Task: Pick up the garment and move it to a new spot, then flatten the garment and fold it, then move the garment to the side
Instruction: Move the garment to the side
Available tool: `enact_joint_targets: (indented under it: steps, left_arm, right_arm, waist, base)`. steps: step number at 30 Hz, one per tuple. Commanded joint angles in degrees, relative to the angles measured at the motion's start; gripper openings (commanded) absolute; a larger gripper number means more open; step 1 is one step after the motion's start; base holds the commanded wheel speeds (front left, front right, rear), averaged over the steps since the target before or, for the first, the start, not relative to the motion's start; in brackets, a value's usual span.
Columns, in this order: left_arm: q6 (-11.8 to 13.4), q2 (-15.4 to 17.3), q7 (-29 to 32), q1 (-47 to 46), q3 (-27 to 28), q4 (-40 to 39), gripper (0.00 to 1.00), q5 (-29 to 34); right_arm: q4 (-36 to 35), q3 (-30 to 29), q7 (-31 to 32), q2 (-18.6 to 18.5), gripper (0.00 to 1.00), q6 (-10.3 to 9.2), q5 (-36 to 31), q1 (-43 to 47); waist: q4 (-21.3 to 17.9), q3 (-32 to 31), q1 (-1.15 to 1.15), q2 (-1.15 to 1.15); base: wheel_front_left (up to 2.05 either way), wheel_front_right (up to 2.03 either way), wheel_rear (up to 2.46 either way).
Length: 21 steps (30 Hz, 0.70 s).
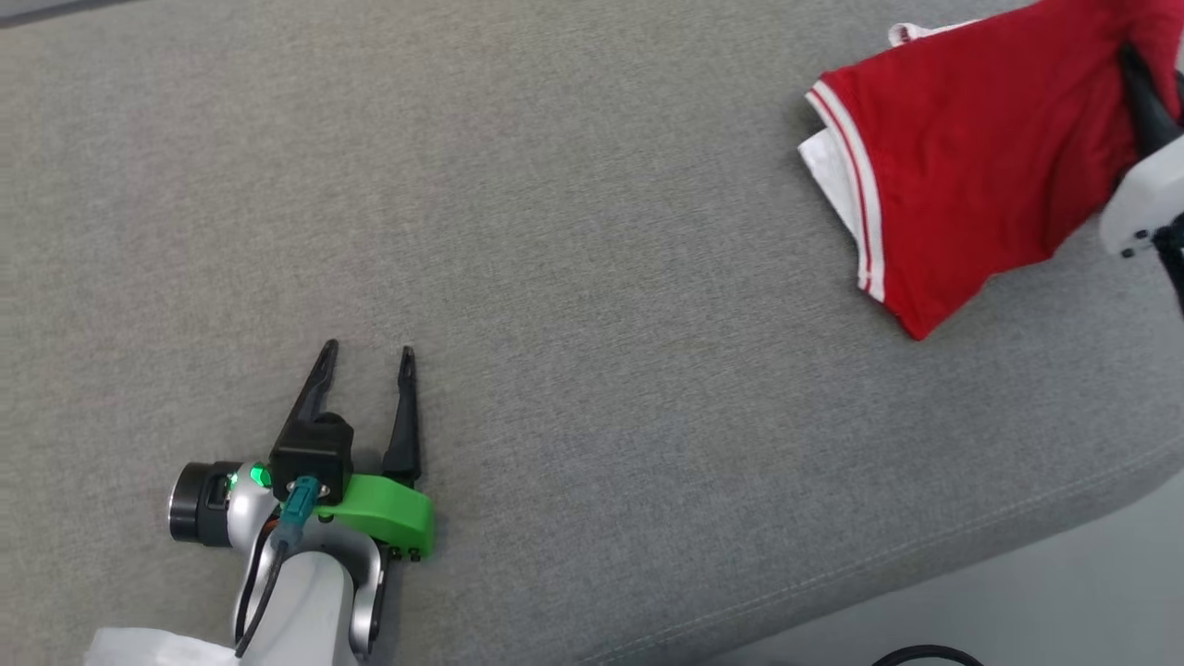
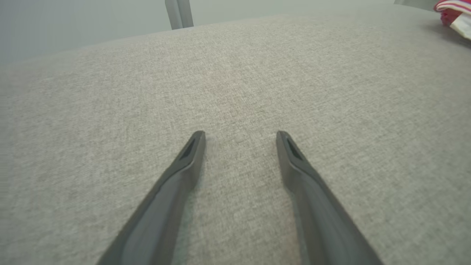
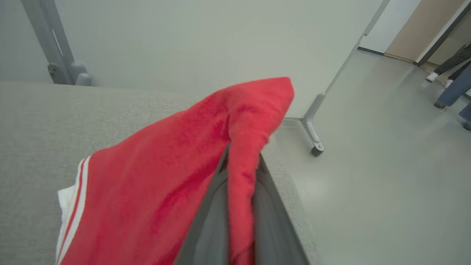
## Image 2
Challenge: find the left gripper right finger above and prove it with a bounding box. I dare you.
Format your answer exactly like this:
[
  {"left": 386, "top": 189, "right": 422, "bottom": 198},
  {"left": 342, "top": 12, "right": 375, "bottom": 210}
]
[{"left": 276, "top": 130, "right": 385, "bottom": 265}]

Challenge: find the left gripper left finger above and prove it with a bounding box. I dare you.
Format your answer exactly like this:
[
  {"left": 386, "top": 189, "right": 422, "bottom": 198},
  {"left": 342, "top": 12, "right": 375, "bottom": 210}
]
[{"left": 96, "top": 130, "right": 206, "bottom": 265}]

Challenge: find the red white lettered jersey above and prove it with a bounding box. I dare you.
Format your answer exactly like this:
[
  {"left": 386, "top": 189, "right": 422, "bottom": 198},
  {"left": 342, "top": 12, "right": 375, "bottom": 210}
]
[{"left": 433, "top": 0, "right": 471, "bottom": 40}]

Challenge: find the grey fabric sofa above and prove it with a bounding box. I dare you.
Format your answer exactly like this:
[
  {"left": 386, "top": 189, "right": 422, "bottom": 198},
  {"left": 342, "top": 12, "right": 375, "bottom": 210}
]
[{"left": 0, "top": 4, "right": 471, "bottom": 265}]

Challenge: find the grey vertical metal post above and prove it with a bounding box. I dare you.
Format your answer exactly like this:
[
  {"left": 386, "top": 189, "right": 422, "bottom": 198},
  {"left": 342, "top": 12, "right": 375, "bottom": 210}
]
[{"left": 164, "top": 0, "right": 195, "bottom": 30}]

